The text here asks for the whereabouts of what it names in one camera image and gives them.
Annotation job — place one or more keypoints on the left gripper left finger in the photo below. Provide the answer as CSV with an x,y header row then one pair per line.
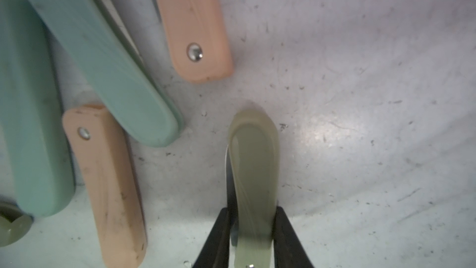
x,y
215,251

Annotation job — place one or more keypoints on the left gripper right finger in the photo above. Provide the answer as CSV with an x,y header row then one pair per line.
x,y
288,250

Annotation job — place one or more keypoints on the olive knife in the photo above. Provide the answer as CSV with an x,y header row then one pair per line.
x,y
15,224
254,151

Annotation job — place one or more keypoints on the peach knife lower diagonal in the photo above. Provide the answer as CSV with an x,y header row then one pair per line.
x,y
99,145

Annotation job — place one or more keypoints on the mint knife upright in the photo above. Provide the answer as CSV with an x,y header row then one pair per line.
x,y
31,114

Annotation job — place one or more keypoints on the peach knife upright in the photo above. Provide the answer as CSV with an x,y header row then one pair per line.
x,y
197,39

